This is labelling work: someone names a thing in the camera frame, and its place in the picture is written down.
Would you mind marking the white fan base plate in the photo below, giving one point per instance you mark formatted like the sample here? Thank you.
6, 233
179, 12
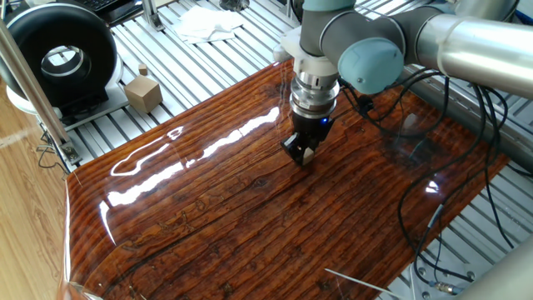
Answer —
112, 100

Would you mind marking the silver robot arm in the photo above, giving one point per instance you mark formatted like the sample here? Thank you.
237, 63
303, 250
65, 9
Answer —
458, 46

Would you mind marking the glossy wood grain mat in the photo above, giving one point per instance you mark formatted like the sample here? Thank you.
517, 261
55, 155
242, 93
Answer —
250, 208

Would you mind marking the short aluminium bracket post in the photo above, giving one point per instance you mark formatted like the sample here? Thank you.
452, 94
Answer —
152, 16

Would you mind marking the white cloth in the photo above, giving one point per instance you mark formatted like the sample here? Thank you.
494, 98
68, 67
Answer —
206, 25

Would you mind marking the black round duct fan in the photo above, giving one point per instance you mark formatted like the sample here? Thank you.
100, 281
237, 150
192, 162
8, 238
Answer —
25, 46

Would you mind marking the tiny wooden cube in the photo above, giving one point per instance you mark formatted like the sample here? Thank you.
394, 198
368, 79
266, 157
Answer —
143, 69

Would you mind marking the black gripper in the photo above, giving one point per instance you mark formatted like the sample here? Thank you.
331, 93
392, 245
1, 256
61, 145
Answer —
310, 129

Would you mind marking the black keyboard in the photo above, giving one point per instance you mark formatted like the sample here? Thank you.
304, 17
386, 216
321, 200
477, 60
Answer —
100, 4

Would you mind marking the aluminium frame post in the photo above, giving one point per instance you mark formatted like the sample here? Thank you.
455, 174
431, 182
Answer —
37, 96

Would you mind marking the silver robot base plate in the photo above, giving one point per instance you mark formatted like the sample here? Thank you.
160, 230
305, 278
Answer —
433, 283

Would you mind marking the dark round metal object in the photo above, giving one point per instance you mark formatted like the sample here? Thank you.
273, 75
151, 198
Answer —
234, 4

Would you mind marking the large wooden cube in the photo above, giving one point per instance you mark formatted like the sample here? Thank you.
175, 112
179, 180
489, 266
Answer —
143, 95

